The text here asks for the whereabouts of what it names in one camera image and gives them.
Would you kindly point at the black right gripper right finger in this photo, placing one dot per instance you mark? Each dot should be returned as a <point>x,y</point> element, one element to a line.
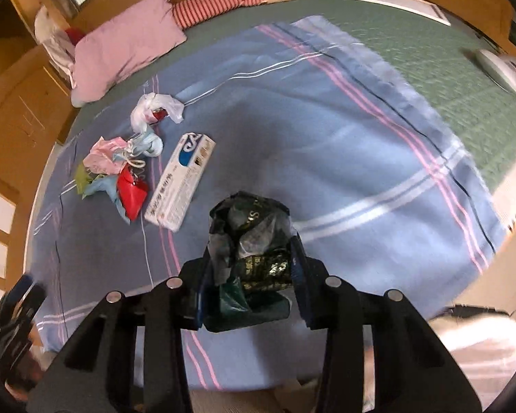
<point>414,372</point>

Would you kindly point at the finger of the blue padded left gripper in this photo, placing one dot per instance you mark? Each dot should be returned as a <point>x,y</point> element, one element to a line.
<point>18,308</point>

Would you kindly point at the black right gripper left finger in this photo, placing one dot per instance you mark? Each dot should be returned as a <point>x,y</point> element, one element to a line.
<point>94,371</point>

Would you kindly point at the dark green foil wrapper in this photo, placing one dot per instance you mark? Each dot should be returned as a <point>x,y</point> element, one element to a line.
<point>248,244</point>

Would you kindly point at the white plastic bag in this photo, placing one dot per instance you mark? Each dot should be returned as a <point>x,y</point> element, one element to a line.
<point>152,108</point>

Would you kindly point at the green paper scrap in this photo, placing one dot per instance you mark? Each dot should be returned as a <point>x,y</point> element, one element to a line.
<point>82,178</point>

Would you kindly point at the light blue crumpled wrapper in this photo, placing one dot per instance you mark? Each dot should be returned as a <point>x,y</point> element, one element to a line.
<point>108,185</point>

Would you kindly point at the red plastic wrapper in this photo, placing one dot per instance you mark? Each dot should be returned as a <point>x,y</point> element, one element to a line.
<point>132,191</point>

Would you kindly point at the blue striped blanket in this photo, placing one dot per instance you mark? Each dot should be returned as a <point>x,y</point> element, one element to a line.
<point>379,188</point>

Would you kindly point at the white toothpaste box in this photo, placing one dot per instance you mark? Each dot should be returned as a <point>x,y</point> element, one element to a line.
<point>179,180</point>

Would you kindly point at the pink crumpled wrapper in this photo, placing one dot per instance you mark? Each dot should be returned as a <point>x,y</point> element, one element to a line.
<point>101,158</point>

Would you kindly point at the wooden bed headboard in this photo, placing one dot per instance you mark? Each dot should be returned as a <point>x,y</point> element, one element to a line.
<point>35,114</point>

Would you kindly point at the pale blue face mask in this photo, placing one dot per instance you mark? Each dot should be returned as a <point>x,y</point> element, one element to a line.
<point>146,144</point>

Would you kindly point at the green quilted mattress cover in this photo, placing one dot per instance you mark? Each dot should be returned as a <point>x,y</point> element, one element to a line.
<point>437,60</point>

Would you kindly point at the pink pillow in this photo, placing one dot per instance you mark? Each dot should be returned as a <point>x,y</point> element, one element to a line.
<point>121,47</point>

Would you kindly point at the white round device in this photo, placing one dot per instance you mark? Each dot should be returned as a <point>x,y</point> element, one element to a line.
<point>501,68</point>

